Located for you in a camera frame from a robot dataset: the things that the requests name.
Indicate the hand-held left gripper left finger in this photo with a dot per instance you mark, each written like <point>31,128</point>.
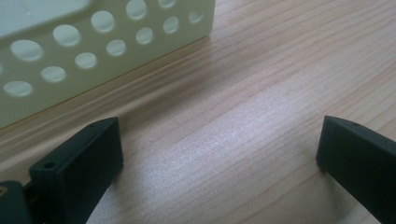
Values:
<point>74,174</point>

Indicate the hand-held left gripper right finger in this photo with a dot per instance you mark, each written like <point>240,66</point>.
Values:
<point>361,161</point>

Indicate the cream perforated plastic basket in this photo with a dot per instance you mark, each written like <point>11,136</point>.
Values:
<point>102,53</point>

